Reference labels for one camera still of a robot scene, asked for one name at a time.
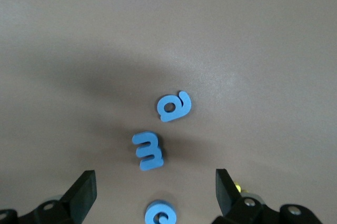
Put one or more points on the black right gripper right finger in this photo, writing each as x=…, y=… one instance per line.
x=229, y=205

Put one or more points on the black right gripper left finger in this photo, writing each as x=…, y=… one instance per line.
x=76, y=203

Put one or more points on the blue foam letter G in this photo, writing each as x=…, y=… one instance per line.
x=151, y=213

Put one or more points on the blue foam letter E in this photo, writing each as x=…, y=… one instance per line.
x=151, y=153

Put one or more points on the blue foam letter a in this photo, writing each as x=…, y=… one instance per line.
x=181, y=105

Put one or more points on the yellow foam letter K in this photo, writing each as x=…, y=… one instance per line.
x=238, y=185

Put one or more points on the brown table cover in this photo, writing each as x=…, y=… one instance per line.
x=79, y=50

